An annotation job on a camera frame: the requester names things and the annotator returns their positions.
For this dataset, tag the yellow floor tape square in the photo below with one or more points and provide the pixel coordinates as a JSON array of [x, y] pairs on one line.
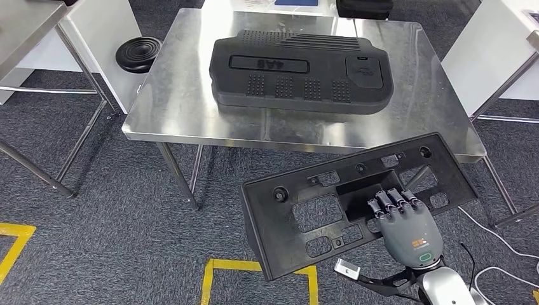
[[17, 248], [208, 282]]

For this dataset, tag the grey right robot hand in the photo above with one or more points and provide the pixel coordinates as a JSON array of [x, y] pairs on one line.
[[412, 240]]

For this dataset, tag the black plastic engine cover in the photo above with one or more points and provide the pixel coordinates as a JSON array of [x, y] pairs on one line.
[[236, 92]]

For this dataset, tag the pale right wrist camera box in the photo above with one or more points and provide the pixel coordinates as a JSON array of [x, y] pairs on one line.
[[347, 269]]

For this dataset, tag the flat blue item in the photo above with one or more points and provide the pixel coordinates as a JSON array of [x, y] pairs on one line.
[[294, 2]]

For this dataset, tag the black plastic bracket part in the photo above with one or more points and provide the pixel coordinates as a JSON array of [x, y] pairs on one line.
[[269, 235]]

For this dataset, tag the black round ribbed disc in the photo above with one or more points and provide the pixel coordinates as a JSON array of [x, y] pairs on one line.
[[139, 54]]

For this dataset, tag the black case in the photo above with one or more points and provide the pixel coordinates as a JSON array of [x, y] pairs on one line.
[[364, 9]]

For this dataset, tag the steel workbench table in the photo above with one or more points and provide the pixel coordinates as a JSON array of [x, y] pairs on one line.
[[177, 105], [25, 25], [534, 41]]

